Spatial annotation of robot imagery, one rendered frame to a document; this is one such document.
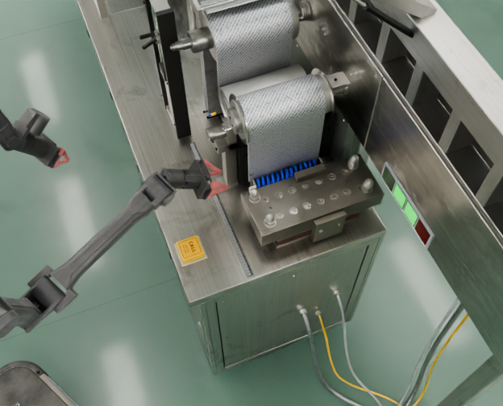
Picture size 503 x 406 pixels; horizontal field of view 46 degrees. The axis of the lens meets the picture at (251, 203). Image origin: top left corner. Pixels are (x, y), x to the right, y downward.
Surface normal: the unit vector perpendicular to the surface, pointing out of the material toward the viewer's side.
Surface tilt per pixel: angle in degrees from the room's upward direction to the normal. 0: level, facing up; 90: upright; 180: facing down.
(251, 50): 92
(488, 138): 90
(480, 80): 0
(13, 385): 0
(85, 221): 0
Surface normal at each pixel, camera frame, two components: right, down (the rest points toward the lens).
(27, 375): 0.00, -0.53
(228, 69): 0.37, 0.81
